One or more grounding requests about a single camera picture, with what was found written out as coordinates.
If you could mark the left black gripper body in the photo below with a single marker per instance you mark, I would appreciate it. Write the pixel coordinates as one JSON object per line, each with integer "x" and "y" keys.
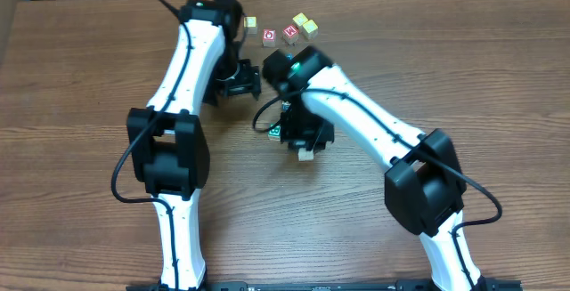
{"x": 243, "y": 80}

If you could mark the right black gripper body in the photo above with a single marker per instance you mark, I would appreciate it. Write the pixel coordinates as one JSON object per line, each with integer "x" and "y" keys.
{"x": 306, "y": 126}

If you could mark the green letter block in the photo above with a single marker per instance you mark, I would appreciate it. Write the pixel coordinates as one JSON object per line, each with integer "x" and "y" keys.
{"x": 275, "y": 133}

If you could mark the plain white wooden block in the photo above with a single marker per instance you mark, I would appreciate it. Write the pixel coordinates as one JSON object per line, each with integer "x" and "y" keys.
{"x": 305, "y": 155}

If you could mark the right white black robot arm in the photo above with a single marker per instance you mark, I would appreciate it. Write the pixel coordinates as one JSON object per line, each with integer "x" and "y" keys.
{"x": 423, "y": 183}

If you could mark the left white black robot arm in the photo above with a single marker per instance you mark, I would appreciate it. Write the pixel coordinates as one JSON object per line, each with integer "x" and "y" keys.
{"x": 167, "y": 144}

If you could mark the red block with circle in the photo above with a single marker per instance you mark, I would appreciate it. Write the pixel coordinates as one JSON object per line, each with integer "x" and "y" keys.
{"x": 269, "y": 38}

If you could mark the far left yellow block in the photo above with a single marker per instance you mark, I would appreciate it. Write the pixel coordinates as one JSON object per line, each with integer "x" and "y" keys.
{"x": 250, "y": 25}

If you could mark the yellow block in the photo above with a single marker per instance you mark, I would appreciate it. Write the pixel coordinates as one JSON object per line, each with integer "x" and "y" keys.
{"x": 310, "y": 30}
{"x": 250, "y": 25}
{"x": 299, "y": 20}

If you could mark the red block letter E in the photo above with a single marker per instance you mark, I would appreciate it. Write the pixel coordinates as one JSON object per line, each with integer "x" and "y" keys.
{"x": 290, "y": 34}

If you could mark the yellow block behind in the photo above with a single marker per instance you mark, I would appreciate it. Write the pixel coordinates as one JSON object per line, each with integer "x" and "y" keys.
{"x": 299, "y": 20}

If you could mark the yellow block far right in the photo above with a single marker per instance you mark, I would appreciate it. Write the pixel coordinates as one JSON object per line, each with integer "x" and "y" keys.
{"x": 310, "y": 30}

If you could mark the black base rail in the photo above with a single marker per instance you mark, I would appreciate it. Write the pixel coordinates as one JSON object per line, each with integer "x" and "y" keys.
{"x": 485, "y": 284}

